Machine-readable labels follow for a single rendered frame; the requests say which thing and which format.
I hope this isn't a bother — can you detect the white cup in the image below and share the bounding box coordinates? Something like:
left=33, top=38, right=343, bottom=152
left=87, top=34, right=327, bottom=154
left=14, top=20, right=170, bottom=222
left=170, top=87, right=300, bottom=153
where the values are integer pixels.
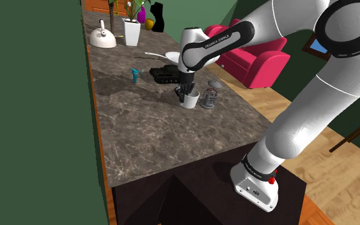
left=180, top=88, right=200, bottom=109

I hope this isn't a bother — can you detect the black vase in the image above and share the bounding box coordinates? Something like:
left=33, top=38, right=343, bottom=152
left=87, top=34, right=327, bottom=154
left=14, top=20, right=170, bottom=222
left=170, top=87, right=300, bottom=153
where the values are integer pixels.
left=150, top=2, right=166, bottom=33

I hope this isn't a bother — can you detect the framed wall picture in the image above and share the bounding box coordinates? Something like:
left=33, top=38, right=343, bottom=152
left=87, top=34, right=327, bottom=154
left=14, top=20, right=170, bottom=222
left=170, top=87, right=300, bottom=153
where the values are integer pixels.
left=301, top=32, right=333, bottom=61

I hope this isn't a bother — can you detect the red sofa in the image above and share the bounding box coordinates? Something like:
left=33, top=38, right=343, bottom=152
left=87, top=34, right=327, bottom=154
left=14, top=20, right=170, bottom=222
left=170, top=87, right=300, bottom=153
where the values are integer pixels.
left=203, top=19, right=292, bottom=89

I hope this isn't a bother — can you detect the plant in white pot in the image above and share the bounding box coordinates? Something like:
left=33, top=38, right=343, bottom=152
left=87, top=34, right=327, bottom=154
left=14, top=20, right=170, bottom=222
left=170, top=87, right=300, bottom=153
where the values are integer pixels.
left=108, top=0, right=152, bottom=47

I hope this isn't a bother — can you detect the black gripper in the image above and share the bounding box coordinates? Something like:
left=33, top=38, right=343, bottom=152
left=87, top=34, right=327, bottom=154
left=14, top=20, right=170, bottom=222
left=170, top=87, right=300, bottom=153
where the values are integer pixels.
left=174, top=71, right=196, bottom=104

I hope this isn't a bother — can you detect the teal wizard figure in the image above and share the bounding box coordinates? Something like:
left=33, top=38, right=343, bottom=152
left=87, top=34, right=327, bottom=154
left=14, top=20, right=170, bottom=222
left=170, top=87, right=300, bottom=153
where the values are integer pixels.
left=130, top=68, right=145, bottom=84

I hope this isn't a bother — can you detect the orange wooden door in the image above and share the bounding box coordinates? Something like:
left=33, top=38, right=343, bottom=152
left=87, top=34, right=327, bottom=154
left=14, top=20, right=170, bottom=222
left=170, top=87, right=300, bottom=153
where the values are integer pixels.
left=84, top=0, right=129, bottom=17

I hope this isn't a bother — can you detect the white kettle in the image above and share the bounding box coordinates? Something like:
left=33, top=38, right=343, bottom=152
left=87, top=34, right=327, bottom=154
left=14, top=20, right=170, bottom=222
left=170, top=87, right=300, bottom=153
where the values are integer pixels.
left=88, top=19, right=118, bottom=49

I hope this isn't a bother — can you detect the white ladle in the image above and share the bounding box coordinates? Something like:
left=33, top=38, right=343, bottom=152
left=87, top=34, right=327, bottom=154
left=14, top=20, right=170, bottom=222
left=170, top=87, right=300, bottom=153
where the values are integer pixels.
left=145, top=51, right=181, bottom=65

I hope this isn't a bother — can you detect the dark robot stand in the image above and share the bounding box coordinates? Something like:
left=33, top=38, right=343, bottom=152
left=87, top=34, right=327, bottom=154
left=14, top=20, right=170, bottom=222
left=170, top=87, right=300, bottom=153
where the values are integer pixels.
left=111, top=141, right=308, bottom=225

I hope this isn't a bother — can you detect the dark toy tank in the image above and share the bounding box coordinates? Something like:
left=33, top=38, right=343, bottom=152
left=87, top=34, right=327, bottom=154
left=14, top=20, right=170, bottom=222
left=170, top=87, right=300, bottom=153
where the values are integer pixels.
left=149, top=64, right=180, bottom=84

